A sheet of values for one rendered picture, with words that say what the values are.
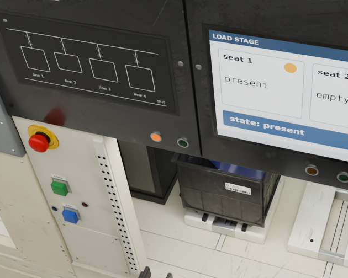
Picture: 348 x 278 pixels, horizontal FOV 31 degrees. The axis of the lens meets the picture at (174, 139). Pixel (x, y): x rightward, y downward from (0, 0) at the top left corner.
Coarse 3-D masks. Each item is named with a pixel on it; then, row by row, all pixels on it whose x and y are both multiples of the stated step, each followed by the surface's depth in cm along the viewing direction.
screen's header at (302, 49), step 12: (216, 36) 88; (228, 36) 87; (240, 36) 86; (252, 36) 85; (264, 48) 86; (276, 48) 85; (288, 48) 84; (300, 48) 84; (312, 48) 83; (324, 48) 82
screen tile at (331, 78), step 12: (312, 72) 86; (324, 72) 85; (336, 72) 84; (312, 84) 87; (324, 84) 86; (336, 84) 86; (312, 96) 89; (312, 108) 90; (324, 108) 90; (336, 108) 89; (312, 120) 92; (324, 120) 91; (336, 120) 90
